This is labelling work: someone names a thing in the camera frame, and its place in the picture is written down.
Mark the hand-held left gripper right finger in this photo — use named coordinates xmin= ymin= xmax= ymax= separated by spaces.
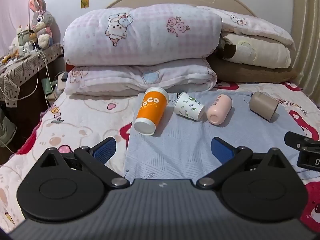
xmin=196 ymin=137 xmax=288 ymax=190

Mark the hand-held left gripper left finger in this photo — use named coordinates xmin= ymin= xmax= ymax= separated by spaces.
xmin=37 ymin=137 xmax=130 ymax=188

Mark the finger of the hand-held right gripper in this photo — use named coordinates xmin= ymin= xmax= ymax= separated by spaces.
xmin=284 ymin=131 xmax=320 ymax=151

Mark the pink cup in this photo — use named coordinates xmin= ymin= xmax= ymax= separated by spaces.
xmin=206 ymin=94 xmax=233 ymax=125

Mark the taupe cup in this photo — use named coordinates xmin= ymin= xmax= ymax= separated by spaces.
xmin=249 ymin=91 xmax=279 ymax=122

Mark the white leaf-print paper cup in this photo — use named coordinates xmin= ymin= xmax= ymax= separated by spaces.
xmin=174 ymin=92 xmax=206 ymax=121

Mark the orange paper cup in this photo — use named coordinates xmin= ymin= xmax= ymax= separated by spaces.
xmin=134 ymin=87 xmax=170 ymax=136

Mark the grey-blue patterned mat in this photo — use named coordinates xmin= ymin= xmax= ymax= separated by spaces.
xmin=124 ymin=91 xmax=311 ymax=181

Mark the pink heart-print folded quilt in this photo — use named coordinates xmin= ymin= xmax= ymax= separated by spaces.
xmin=64 ymin=57 xmax=218 ymax=96

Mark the brown folded blanket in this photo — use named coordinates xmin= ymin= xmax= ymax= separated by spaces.
xmin=207 ymin=54 xmax=298 ymax=83

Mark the green pouch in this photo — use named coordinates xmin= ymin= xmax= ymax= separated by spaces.
xmin=41 ymin=78 xmax=53 ymax=96

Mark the cream folded blanket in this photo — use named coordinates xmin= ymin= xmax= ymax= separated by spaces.
xmin=220 ymin=33 xmax=292 ymax=69

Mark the beige curtain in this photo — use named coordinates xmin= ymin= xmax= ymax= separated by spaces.
xmin=292 ymin=0 xmax=320 ymax=103

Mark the side table with patterned cloth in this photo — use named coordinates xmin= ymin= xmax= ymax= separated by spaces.
xmin=0 ymin=42 xmax=64 ymax=153

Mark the large pink checked folded quilt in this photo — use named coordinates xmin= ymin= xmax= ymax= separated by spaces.
xmin=63 ymin=4 xmax=223 ymax=67

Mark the white pink-print pillow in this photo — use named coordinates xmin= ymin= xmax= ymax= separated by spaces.
xmin=196 ymin=5 xmax=296 ymax=53

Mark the clutter of small table items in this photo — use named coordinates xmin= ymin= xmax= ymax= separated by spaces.
xmin=0 ymin=25 xmax=38 ymax=68

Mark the grey plush bunny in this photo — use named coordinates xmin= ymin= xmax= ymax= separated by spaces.
xmin=28 ymin=0 xmax=55 ymax=49

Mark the pink curtain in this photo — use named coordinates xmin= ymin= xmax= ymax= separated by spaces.
xmin=0 ymin=0 xmax=32 ymax=58

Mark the white cable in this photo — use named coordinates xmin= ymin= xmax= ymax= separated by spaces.
xmin=0 ymin=39 xmax=52 ymax=108

